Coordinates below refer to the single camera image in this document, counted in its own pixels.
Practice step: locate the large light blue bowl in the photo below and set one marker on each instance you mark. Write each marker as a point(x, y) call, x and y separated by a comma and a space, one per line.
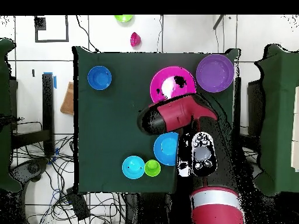
point(164, 149)

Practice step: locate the large pink plastic bowl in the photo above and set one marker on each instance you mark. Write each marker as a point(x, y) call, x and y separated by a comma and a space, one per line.
point(158, 79)

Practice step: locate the large purple plastic bowl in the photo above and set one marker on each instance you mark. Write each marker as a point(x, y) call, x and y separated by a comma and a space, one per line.
point(215, 73)

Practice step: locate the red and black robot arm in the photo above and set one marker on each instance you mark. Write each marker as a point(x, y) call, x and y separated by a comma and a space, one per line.
point(177, 114)

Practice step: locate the white box stack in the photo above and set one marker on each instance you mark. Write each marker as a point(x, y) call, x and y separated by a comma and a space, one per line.
point(296, 140)

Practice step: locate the dark green tablecloth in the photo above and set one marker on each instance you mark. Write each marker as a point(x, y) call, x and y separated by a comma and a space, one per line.
point(112, 128)

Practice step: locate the green plastic cup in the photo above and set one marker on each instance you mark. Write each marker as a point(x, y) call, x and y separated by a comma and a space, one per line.
point(152, 168)

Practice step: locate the small cyan ribbed bowl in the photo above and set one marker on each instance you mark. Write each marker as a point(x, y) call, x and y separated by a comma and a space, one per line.
point(133, 167)

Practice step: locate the small dark blue bowl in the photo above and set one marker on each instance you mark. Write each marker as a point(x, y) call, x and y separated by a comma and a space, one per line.
point(99, 77)

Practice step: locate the tan cardboard sheet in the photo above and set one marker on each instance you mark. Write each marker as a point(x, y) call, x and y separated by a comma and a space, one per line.
point(68, 100)

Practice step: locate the small magenta bowl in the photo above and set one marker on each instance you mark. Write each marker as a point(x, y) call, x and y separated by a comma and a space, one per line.
point(135, 39)

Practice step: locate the black metal stand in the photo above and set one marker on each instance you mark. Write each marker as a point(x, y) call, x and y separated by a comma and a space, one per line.
point(48, 105)

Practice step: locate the green bowl on floor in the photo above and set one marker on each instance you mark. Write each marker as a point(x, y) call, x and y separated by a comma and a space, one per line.
point(123, 18)

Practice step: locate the green cloth side table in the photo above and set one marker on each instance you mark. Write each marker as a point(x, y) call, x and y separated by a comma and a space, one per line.
point(4, 116)
point(280, 116)

